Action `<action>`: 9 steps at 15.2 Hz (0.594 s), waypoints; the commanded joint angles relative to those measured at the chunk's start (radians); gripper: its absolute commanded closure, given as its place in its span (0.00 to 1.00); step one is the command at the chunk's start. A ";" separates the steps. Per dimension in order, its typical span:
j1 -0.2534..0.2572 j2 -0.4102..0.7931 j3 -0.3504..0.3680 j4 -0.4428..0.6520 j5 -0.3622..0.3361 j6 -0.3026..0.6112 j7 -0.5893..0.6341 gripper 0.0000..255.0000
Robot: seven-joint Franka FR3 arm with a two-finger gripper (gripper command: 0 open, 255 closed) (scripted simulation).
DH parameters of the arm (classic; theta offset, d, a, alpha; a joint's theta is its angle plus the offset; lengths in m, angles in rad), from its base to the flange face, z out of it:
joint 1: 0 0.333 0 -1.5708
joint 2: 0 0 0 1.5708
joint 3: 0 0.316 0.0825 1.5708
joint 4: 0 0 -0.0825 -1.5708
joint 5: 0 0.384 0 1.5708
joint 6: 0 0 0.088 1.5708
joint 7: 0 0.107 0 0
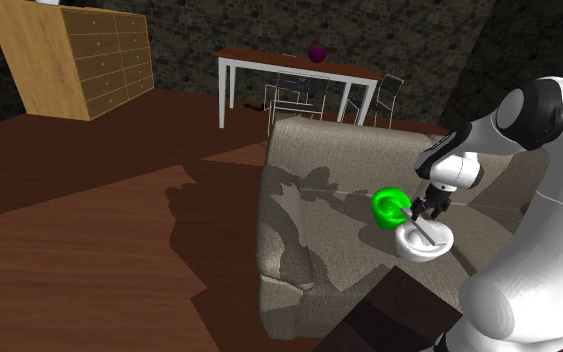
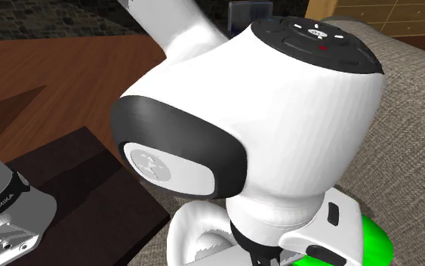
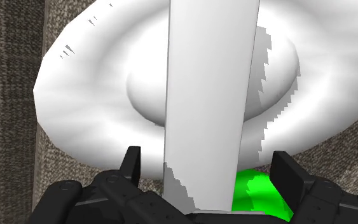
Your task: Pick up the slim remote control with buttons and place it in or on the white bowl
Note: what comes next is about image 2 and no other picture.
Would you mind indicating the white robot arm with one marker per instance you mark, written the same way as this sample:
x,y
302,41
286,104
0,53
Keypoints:
x,y
278,121

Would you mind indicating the light wooden chest of drawers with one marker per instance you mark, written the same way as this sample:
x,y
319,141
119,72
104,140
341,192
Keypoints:
x,y
392,16

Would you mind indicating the green round object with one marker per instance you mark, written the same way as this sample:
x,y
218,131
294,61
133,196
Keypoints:
x,y
378,243

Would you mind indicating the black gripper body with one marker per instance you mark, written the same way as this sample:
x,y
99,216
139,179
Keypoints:
x,y
253,243

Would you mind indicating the grey fabric sofa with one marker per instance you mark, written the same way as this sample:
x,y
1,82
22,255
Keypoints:
x,y
411,129

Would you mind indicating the dark blue rectangular object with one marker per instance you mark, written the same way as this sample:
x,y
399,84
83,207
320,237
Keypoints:
x,y
247,13

